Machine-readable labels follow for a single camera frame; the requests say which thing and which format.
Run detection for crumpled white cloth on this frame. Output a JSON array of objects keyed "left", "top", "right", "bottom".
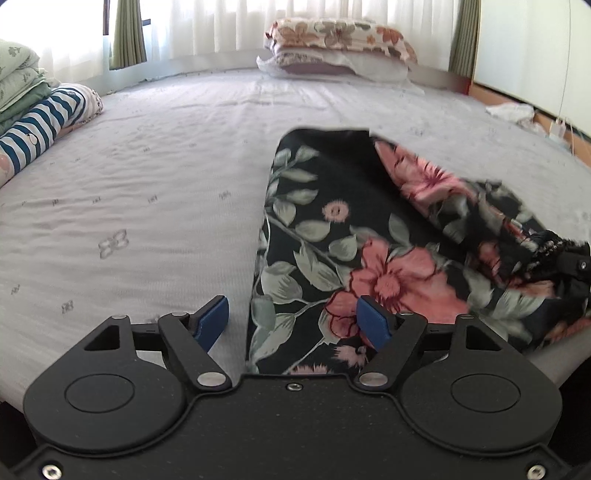
[{"left": 485, "top": 102, "right": 536, "bottom": 125}]

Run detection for blue white striped pillow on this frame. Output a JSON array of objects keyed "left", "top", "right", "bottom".
[{"left": 0, "top": 88, "right": 86, "bottom": 175}]

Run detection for grey bed frame rail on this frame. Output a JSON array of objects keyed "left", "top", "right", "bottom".
[{"left": 105, "top": 55, "right": 472, "bottom": 93}]

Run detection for wooden skirting board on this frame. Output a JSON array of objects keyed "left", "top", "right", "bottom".
[{"left": 470, "top": 80, "right": 591, "bottom": 160}]

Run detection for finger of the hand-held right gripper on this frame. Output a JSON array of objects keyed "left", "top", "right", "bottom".
[{"left": 551, "top": 247, "right": 591, "bottom": 321}]

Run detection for thin white cable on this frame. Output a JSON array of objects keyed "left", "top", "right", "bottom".
[{"left": 556, "top": 0, "right": 578, "bottom": 153}]

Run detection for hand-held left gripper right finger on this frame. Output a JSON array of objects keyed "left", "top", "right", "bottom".
[{"left": 353, "top": 295, "right": 507, "bottom": 394}]

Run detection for floral pillow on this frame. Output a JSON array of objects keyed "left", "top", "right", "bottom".
[{"left": 264, "top": 17, "right": 419, "bottom": 63}]

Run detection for bed with pale patterned sheet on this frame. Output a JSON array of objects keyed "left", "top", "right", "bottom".
[{"left": 0, "top": 68, "right": 591, "bottom": 408}]

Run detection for green floral folded blanket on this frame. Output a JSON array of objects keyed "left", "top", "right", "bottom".
[{"left": 0, "top": 39, "right": 62, "bottom": 126}]

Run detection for green curtain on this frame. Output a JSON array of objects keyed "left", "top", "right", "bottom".
[
  {"left": 449, "top": 0, "right": 482, "bottom": 84},
  {"left": 109, "top": 0, "right": 149, "bottom": 71}
]

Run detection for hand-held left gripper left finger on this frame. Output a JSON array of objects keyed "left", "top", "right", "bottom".
[{"left": 83, "top": 295, "right": 232, "bottom": 394}]

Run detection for black floral pants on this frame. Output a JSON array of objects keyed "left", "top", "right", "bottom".
[{"left": 245, "top": 127, "right": 591, "bottom": 377}]

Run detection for white and mauve pillow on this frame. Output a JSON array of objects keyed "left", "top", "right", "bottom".
[{"left": 255, "top": 47, "right": 426, "bottom": 95}]

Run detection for white sheer curtain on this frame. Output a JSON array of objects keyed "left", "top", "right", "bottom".
[{"left": 0, "top": 0, "right": 462, "bottom": 79}]

